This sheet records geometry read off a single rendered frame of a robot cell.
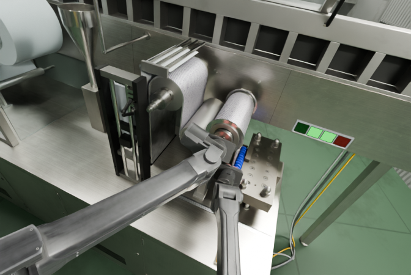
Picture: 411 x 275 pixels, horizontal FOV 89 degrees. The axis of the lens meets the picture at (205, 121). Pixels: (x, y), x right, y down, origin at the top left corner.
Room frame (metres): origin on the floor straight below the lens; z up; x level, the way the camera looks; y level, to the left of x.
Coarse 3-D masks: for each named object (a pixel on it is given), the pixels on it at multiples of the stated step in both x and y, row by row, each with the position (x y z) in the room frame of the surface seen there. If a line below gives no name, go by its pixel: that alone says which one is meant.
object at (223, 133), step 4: (220, 128) 0.58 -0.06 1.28; (216, 132) 0.57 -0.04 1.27; (220, 132) 0.56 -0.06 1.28; (224, 132) 0.56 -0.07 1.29; (228, 132) 0.57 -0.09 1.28; (220, 136) 0.57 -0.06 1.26; (224, 136) 0.56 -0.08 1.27; (228, 136) 0.56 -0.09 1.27; (232, 136) 0.56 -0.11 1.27; (228, 140) 0.55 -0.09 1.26; (232, 140) 0.55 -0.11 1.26
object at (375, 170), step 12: (372, 168) 0.85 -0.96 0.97; (384, 168) 0.83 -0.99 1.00; (360, 180) 0.85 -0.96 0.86; (372, 180) 0.83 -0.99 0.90; (348, 192) 0.85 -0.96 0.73; (360, 192) 0.82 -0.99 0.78; (336, 204) 0.85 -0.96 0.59; (348, 204) 0.82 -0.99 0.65; (324, 216) 0.85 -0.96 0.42; (336, 216) 0.82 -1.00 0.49; (312, 228) 0.86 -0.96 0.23; (324, 228) 0.82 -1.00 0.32; (300, 240) 0.85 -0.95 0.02; (312, 240) 0.82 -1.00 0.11
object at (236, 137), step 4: (216, 124) 0.59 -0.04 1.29; (220, 124) 0.58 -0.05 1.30; (224, 124) 0.58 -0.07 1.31; (212, 128) 0.59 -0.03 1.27; (216, 128) 0.58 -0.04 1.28; (224, 128) 0.58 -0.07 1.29; (228, 128) 0.57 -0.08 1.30; (232, 128) 0.57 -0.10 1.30; (212, 132) 0.59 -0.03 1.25; (232, 132) 0.57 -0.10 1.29; (236, 132) 0.56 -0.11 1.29; (236, 136) 0.56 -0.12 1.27; (236, 140) 0.56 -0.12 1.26; (236, 144) 0.56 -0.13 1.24
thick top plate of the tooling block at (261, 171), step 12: (252, 144) 0.81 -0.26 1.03; (264, 144) 0.82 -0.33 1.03; (252, 156) 0.72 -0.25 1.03; (264, 156) 0.73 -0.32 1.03; (276, 156) 0.75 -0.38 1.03; (252, 168) 0.65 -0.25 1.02; (264, 168) 0.66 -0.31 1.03; (276, 168) 0.67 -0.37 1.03; (252, 180) 0.58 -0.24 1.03; (264, 180) 0.59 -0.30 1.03; (252, 192) 0.51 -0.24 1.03; (252, 204) 0.49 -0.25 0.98; (264, 204) 0.48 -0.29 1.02
